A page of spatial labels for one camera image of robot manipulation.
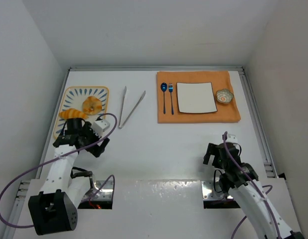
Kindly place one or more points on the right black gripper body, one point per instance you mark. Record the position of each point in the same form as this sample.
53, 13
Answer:
213, 154

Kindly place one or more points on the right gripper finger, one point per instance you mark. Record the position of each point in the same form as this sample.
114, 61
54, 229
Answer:
216, 162
210, 152

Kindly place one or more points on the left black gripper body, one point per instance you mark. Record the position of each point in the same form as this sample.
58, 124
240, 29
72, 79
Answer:
94, 146

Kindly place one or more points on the striped orange croissant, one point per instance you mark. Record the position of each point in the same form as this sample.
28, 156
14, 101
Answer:
72, 113

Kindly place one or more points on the round glazed bread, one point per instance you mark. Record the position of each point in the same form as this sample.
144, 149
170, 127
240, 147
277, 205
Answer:
92, 106

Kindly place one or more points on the metal tongs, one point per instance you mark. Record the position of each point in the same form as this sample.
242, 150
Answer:
128, 106

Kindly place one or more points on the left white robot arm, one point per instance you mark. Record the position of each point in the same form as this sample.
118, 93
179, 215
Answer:
54, 209

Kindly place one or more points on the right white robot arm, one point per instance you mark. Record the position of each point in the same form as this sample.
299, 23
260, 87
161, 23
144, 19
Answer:
240, 181

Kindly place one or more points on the blue patterned rectangular tray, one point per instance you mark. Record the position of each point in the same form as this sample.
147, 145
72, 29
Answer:
74, 98

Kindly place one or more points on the small flower-shaped dish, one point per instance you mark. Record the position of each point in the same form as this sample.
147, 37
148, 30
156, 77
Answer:
224, 96

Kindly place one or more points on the white square plate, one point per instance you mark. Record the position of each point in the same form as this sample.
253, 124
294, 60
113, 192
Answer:
195, 98

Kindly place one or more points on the orange cloth placemat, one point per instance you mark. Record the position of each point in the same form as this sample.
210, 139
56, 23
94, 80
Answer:
226, 113

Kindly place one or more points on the blue fork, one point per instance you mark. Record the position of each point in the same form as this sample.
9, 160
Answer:
170, 89

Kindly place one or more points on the blue spoon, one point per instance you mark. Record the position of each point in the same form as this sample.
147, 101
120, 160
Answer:
163, 88

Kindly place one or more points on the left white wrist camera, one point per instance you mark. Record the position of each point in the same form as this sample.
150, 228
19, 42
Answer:
99, 126

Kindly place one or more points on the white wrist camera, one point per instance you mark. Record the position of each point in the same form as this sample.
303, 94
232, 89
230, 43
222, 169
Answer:
99, 126
229, 138

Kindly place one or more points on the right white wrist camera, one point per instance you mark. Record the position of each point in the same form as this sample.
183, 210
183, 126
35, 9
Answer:
229, 138

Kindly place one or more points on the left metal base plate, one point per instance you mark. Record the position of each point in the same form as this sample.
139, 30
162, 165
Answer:
97, 194

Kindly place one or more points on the aluminium frame rail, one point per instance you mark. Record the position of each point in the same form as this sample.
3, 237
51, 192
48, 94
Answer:
157, 68

